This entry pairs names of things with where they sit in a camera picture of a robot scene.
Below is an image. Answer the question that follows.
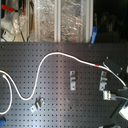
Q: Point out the grey metal clip centre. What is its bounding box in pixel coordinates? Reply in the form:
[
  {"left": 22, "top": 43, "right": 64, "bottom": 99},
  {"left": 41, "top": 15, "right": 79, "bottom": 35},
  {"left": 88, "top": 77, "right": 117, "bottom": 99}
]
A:
[{"left": 70, "top": 71, "right": 77, "bottom": 91}]

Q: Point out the long white cable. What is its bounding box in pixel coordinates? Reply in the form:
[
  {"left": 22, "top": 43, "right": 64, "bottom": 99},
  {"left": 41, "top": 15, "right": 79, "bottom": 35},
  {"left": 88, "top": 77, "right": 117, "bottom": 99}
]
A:
[{"left": 2, "top": 52, "right": 128, "bottom": 101}]

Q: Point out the white cable at left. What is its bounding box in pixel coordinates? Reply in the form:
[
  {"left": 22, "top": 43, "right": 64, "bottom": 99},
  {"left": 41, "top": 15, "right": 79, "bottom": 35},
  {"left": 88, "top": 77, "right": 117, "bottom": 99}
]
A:
[{"left": 0, "top": 69, "right": 14, "bottom": 114}]

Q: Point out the clear plastic bin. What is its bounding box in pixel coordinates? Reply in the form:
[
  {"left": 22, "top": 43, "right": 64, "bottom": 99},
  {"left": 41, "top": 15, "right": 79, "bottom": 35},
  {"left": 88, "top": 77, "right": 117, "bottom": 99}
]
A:
[
  {"left": 34, "top": 0, "right": 55, "bottom": 42},
  {"left": 61, "top": 0, "right": 87, "bottom": 43}
]

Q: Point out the silver connector block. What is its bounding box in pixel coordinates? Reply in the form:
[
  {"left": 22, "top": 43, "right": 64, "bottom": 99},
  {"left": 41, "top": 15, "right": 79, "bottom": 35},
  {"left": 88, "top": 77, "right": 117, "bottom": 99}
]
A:
[{"left": 103, "top": 90, "right": 116, "bottom": 101}]

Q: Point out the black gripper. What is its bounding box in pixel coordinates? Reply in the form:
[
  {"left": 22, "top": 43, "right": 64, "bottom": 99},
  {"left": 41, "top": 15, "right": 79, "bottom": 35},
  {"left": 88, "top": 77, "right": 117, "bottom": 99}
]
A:
[{"left": 104, "top": 58, "right": 122, "bottom": 76}]

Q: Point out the clear plastic bin right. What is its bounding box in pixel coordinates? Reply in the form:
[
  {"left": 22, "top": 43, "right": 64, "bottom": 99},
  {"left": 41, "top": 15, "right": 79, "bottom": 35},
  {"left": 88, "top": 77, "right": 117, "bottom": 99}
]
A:
[{"left": 61, "top": 0, "right": 87, "bottom": 43}]

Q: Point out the grey metal clip lower left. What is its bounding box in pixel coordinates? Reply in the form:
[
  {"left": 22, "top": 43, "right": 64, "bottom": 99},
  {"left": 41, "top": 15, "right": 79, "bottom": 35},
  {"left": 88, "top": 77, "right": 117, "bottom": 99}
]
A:
[{"left": 30, "top": 97, "right": 45, "bottom": 113}]

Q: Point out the clear plastic bin left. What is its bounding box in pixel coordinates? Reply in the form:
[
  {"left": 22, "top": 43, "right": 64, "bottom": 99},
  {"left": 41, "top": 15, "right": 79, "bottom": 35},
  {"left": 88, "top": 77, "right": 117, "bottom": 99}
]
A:
[{"left": 34, "top": 0, "right": 55, "bottom": 42}]

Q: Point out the black perforated pegboard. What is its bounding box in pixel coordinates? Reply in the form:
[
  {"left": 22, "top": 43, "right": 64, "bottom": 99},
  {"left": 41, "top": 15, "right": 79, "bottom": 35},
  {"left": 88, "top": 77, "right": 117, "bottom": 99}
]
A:
[{"left": 0, "top": 43, "right": 128, "bottom": 128}]

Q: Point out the grey metal clip right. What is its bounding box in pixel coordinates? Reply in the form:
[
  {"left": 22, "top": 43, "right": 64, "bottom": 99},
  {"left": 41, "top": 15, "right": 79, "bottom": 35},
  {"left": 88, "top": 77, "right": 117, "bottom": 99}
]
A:
[{"left": 99, "top": 71, "right": 108, "bottom": 91}]

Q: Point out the blue clamp handle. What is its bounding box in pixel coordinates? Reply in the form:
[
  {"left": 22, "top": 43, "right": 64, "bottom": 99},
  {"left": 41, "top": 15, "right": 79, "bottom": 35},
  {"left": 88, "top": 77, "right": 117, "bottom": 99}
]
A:
[{"left": 90, "top": 26, "right": 98, "bottom": 44}]

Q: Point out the grey metal clip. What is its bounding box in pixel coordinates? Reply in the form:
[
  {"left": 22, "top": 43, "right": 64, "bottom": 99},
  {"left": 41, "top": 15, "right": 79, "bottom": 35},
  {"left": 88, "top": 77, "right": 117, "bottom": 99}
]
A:
[
  {"left": 30, "top": 97, "right": 45, "bottom": 113},
  {"left": 70, "top": 71, "right": 77, "bottom": 91},
  {"left": 99, "top": 71, "right": 108, "bottom": 91}
]

